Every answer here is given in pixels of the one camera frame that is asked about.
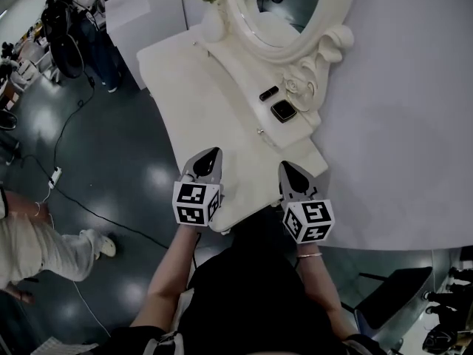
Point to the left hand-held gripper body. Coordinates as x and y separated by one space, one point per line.
194 205

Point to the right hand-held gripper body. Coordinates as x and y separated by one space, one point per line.
308 220

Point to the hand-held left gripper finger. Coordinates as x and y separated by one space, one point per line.
196 165
216 172

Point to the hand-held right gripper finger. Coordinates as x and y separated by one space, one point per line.
286 187
310 189

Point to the small white drawer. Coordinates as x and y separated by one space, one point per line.
261 131

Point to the white ornate dressing table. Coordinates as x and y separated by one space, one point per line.
192 87

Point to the person's right forearm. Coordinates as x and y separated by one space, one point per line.
318 290

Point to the person's left forearm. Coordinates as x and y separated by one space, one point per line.
173 272

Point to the black square compact case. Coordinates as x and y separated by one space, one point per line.
283 111

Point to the black lipstick tube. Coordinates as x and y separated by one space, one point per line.
268 93

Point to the person's black clothing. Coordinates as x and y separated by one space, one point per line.
244 298

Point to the blue chair with black legs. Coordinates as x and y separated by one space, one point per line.
395 294

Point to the white vase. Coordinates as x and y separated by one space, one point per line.
213 26

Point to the white power strip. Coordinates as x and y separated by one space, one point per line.
55 176

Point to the white cabinet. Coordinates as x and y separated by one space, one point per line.
159 13

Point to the black round-back chair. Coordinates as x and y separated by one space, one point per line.
68 57

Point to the white ribbed panel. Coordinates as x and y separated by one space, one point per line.
59 346

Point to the black backpack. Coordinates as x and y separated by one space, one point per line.
59 15

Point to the oval mirror with white frame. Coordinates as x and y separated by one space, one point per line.
332 6

